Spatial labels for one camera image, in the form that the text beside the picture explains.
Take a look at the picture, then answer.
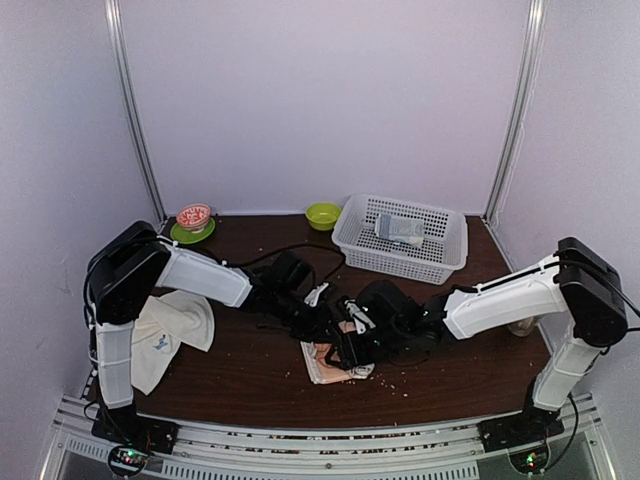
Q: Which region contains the beige paper cup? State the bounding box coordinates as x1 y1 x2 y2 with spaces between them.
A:
507 317 539 338

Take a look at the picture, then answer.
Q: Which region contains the green plate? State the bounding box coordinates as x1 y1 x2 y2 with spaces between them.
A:
170 217 216 245

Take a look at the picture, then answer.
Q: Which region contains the aluminium frame post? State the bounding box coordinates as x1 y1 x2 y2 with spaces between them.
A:
104 0 168 223
484 0 547 225

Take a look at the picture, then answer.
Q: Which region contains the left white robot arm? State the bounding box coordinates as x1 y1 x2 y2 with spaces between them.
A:
84 221 332 444

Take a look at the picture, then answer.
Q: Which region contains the white plastic perforated basket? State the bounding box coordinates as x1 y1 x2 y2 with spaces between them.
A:
332 194 468 285

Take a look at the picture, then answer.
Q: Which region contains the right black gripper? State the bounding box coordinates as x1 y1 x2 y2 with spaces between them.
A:
325 322 409 372

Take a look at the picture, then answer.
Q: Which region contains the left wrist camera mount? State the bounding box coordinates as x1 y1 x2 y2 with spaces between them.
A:
303 282 330 308

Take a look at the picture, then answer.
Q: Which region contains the red patterned bowl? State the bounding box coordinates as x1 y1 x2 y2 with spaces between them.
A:
176 204 211 233

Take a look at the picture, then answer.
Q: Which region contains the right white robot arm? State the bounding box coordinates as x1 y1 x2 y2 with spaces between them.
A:
327 237 628 442

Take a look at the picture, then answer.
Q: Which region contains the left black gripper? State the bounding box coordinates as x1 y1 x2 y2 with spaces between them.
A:
271 288 343 343

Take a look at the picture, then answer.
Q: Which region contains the white towel blue print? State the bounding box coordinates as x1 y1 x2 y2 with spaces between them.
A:
131 291 215 395

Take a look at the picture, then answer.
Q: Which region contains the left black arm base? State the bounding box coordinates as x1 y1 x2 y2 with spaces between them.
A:
91 403 179 454

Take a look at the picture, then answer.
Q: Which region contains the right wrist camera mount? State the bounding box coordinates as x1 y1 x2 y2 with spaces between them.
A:
345 300 376 335

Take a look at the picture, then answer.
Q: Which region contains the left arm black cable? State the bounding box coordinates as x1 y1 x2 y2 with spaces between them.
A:
219 242 347 281

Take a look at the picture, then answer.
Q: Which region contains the front aluminium rail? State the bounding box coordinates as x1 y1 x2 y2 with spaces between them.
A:
49 392 614 480

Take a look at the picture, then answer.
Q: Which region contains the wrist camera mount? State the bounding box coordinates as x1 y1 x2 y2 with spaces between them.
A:
303 282 330 308
345 300 376 335

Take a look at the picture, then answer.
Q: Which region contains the right aluminium frame post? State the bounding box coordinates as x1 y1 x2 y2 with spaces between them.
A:
484 0 547 225

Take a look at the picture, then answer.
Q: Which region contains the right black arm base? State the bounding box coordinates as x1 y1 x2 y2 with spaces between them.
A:
477 407 565 453

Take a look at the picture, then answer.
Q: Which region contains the left aluminium frame post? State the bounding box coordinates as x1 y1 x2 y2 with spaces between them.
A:
104 0 168 223

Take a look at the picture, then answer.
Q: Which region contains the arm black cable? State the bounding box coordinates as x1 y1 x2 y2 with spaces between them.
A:
219 242 347 281
554 252 640 334

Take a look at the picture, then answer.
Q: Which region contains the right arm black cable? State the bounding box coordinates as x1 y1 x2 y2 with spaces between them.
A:
554 252 640 334

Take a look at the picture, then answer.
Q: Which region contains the orange bunny pattern towel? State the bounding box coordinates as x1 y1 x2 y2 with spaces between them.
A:
300 342 375 385

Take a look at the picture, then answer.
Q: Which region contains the small green bowl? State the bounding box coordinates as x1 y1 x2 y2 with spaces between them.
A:
305 202 342 231

